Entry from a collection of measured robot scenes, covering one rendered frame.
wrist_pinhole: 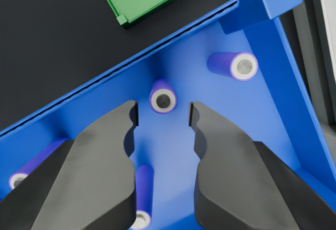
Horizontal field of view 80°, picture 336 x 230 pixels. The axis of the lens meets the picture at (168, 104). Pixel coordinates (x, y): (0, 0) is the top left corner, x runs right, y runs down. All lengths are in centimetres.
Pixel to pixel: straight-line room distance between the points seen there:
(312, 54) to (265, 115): 48
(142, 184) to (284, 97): 14
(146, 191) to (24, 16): 60
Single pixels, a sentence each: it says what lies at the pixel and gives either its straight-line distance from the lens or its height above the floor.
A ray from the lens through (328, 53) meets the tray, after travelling 58.
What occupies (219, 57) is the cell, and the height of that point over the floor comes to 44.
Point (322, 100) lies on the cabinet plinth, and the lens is 72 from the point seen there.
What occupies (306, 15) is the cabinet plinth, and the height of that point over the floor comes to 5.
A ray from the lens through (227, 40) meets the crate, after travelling 20.
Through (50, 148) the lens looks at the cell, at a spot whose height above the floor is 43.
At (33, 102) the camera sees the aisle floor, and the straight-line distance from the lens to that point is 71.
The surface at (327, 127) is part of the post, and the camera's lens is 74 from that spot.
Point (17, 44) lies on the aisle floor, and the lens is 71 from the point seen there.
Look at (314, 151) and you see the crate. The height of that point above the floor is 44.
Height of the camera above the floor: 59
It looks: 76 degrees down
